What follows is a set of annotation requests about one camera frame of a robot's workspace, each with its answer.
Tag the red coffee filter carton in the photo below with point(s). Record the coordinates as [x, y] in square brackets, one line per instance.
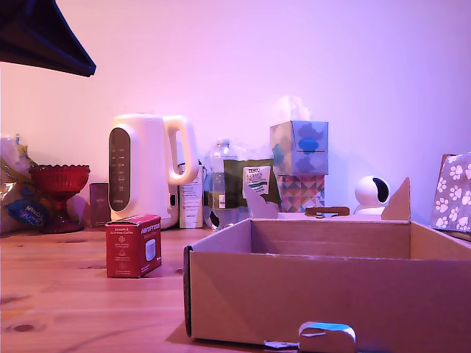
[129, 246]

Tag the small dark brown box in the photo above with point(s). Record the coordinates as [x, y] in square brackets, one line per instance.
[98, 204]

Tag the white printed carton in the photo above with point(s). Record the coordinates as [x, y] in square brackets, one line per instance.
[190, 206]

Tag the blue patterned tissue box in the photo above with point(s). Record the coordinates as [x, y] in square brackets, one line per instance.
[305, 147]

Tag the box with coloured triangles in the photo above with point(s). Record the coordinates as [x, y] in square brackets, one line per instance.
[301, 193]

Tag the open cardboard box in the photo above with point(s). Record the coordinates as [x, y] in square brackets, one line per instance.
[294, 290]

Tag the red glass footed bowl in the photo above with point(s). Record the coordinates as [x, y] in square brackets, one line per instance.
[60, 180]

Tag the yellow and blue snack bag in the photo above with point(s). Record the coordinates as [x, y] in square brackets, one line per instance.
[14, 191]

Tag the white electric kettle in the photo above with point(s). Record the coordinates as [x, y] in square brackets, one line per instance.
[147, 169]

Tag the clear plastic water bottle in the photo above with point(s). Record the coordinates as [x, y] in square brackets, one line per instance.
[218, 173]

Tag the green pouch with label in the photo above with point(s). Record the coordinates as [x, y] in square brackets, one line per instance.
[235, 184]

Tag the white tissue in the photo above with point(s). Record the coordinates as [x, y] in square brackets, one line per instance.
[292, 108]

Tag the blue tape strip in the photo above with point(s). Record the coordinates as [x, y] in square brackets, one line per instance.
[327, 327]

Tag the paw print cloth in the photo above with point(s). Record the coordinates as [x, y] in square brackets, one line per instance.
[454, 191]

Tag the small white round camera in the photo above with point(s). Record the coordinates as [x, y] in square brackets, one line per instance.
[369, 195]

